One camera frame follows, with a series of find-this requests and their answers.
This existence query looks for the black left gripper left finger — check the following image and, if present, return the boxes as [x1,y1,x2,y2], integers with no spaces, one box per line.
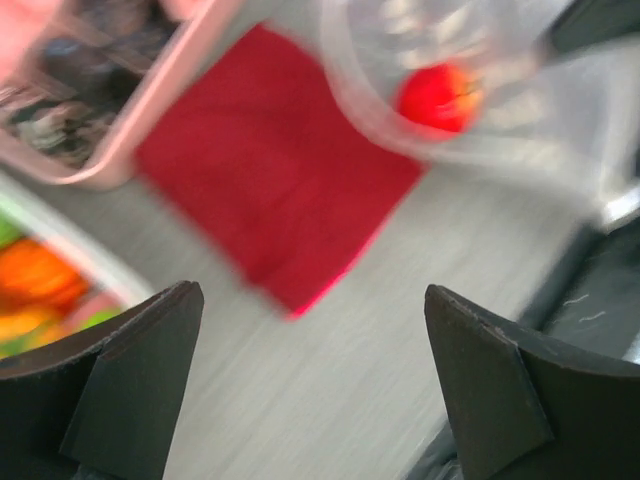
[1,281,204,479]

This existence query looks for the white perforated fruit basket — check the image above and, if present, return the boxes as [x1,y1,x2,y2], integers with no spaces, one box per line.
[1,173,154,307]

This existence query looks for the red apple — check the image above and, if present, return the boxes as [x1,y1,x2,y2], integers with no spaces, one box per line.
[396,62,484,135]

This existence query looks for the floral dark rolled socks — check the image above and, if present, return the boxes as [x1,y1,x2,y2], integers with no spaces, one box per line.
[1,1,179,169]

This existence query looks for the clear polka dot zip bag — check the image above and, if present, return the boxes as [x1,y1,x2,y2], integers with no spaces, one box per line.
[320,1,639,176]

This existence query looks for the pink divided organizer tray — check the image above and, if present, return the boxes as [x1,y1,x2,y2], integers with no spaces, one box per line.
[1,0,241,189]

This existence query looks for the orange persimmon tomato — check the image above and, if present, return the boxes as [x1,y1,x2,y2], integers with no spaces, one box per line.
[1,238,91,312]

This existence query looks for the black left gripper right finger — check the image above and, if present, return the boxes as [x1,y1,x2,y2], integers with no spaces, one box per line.
[425,285,639,480]

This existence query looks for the red folded cloth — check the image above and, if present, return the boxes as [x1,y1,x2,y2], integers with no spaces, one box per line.
[136,26,423,315]

